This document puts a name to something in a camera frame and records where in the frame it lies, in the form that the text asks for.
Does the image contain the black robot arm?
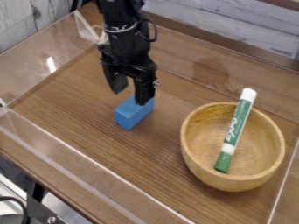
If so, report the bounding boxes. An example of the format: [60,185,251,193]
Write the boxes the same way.
[95,0,158,106]

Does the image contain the brown wooden bowl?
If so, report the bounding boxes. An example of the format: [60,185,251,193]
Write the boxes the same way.
[180,101,286,192]

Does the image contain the green dry erase marker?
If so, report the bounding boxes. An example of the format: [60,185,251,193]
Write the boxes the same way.
[214,88,258,173]

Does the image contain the blue foam block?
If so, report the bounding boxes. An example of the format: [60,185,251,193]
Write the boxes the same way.
[115,95,155,130]

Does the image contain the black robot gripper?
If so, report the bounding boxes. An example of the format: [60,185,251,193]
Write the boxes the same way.
[98,23,158,106]

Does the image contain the black metal table bracket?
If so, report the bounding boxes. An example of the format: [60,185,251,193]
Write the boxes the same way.
[27,198,68,224]

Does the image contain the black cable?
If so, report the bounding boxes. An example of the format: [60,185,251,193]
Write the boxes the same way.
[0,195,31,224]

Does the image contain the clear acrylic corner bracket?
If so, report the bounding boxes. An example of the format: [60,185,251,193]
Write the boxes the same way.
[73,10,108,45]

